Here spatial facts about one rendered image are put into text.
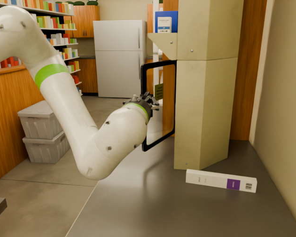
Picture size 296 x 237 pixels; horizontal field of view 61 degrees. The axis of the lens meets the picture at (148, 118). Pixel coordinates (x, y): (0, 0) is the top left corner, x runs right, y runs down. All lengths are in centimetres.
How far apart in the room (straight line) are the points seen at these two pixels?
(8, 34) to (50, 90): 19
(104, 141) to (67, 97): 23
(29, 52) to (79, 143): 33
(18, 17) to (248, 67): 105
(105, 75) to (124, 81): 48
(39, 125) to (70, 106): 242
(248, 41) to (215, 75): 40
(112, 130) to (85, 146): 11
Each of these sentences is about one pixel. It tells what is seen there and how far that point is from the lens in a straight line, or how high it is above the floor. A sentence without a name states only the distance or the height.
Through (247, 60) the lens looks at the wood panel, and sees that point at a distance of 139.
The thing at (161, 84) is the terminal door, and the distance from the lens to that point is 118.
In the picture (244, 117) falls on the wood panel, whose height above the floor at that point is 107.
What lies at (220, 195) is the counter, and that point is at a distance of 100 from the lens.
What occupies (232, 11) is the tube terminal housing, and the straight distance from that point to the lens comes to 109.
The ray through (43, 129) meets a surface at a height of 46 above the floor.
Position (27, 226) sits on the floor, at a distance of 247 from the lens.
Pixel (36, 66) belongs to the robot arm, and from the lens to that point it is 90.
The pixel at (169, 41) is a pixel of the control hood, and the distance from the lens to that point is 99.
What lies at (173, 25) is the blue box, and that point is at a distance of 117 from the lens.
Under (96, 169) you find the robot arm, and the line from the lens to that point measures 67.
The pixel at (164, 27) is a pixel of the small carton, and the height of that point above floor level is 153.
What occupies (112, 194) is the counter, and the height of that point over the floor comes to 94.
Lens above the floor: 151
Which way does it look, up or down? 19 degrees down
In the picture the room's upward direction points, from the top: straight up
